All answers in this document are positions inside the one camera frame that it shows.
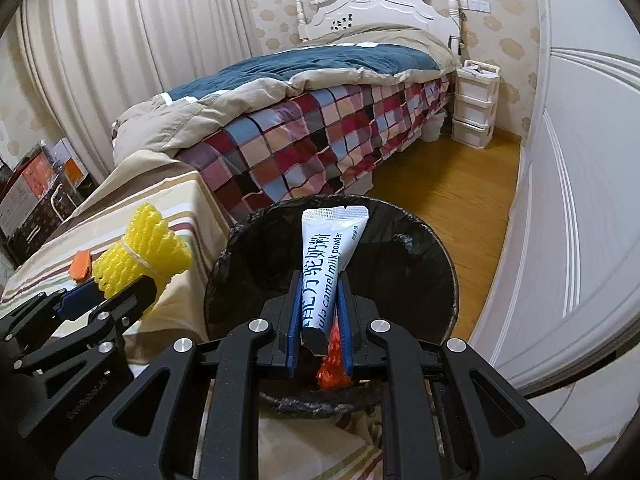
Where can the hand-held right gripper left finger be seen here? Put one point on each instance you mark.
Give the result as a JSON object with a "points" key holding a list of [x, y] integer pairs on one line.
{"points": [[291, 330]]}

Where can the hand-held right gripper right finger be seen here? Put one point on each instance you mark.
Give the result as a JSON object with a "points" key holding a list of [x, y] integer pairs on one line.
{"points": [[345, 330]]}

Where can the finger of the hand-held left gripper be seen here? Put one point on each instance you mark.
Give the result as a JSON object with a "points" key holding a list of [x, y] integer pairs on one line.
{"points": [[130, 297], [75, 300]]}

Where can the red foam fruit net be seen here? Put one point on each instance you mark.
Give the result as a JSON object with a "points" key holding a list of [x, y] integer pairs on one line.
{"points": [[332, 375]]}

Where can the yellow foam fruit net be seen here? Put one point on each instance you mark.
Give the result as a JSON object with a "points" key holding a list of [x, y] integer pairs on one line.
{"points": [[140, 245]]}

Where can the white blue powder sachet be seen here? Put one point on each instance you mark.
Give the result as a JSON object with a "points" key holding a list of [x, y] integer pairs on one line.
{"points": [[325, 260]]}

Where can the bin with black bag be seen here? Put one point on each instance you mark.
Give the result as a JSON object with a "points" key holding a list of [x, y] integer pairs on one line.
{"points": [[410, 280]]}

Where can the small orange scrap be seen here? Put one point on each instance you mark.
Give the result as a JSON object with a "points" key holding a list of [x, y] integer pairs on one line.
{"points": [[81, 266]]}

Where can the cardboard box with orange print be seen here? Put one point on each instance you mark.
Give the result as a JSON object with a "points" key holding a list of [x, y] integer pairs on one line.
{"points": [[25, 195]]}

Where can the striped tablecloth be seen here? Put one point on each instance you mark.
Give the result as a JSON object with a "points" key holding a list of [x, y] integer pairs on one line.
{"points": [[190, 195]]}

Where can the white and orange box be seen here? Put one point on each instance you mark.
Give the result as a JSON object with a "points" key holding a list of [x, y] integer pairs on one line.
{"points": [[70, 160]]}

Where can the plaid bedsheet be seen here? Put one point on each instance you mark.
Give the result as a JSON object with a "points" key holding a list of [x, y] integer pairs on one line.
{"points": [[310, 140]]}

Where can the white bucket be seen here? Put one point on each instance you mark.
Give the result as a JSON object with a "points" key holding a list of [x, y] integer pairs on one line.
{"points": [[434, 127]]}

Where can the white plastic drawer unit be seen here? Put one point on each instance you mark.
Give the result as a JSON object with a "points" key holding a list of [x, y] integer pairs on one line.
{"points": [[472, 105]]}

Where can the white panelled door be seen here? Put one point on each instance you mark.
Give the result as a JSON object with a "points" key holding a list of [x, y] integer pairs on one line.
{"points": [[575, 210]]}

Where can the cream curtain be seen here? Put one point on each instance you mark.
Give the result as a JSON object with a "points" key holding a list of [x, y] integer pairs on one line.
{"points": [[125, 35]]}

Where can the bed with plaid sheet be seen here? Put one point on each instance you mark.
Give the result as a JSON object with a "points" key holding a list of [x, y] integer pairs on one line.
{"points": [[300, 65]]}

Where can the white wooden headboard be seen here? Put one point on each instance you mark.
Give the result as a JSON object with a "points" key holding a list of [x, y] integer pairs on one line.
{"points": [[370, 5]]}

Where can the wall switch plate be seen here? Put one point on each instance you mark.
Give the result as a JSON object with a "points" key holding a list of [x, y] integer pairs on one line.
{"points": [[477, 6]]}

